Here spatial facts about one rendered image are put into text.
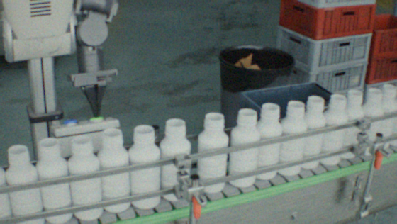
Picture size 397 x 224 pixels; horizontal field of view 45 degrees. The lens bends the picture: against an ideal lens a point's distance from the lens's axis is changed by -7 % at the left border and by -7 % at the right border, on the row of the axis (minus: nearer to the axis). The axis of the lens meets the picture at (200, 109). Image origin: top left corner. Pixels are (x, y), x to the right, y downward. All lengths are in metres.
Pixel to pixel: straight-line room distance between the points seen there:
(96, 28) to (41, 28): 0.44
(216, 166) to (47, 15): 0.66
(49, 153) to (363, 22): 3.01
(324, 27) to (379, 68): 0.84
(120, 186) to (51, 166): 0.14
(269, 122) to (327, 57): 2.46
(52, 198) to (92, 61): 0.31
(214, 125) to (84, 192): 0.28
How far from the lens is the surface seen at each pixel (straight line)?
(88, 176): 0.92
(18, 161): 0.89
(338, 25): 3.48
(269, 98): 1.74
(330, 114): 1.15
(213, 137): 1.00
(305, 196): 1.17
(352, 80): 3.77
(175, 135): 0.96
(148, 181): 0.97
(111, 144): 0.93
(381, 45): 3.96
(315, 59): 3.39
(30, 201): 0.93
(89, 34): 1.00
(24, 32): 1.42
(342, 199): 1.26
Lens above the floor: 1.60
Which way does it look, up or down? 25 degrees down
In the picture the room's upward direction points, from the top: 3 degrees clockwise
